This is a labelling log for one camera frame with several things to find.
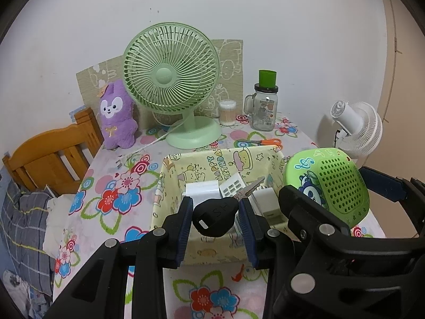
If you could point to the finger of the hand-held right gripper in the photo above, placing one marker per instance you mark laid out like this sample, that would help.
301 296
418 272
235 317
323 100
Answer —
381 182
318 239

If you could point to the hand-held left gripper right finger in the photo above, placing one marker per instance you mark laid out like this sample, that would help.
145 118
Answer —
247 232

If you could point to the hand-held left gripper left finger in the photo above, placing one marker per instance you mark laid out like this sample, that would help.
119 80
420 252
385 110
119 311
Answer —
184 229

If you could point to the black key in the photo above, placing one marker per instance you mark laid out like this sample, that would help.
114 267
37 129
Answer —
215 217

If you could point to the small white charger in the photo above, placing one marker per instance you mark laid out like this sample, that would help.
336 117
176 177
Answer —
269 206

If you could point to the large white charger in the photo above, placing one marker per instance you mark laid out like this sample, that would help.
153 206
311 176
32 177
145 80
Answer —
202 192

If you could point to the green perforated speaker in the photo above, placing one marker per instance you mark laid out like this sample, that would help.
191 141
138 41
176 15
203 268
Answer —
335 179

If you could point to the white calculator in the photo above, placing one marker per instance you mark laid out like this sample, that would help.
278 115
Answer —
230 186

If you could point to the yellow printed storage box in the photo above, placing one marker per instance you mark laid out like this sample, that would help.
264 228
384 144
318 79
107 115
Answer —
212 164

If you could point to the white standing fan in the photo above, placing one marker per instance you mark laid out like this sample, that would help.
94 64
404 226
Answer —
362 126

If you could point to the beige door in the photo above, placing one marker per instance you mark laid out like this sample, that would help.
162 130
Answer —
411 106

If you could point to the floral tablecloth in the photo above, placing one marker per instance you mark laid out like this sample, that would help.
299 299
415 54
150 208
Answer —
109 179

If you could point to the orange scissors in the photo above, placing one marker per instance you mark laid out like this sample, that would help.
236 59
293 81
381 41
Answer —
270 142

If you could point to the glass jar with green lid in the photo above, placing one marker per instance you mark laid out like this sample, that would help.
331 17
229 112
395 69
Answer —
264 113

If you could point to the cotton swab container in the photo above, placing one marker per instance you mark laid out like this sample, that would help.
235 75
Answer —
227 113

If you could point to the purple plush toy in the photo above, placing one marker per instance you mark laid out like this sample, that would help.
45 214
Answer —
114 123

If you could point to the green desk fan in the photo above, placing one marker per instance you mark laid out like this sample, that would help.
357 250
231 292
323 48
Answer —
164 76

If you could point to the wooden bed headboard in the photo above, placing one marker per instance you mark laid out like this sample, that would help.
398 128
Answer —
40 153

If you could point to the plaid bedding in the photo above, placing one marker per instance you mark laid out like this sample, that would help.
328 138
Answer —
20 226

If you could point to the patterned paper backdrop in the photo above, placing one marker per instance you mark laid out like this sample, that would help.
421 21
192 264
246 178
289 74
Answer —
229 63

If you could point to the grey white printed cloth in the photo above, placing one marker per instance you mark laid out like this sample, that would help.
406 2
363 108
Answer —
16 289

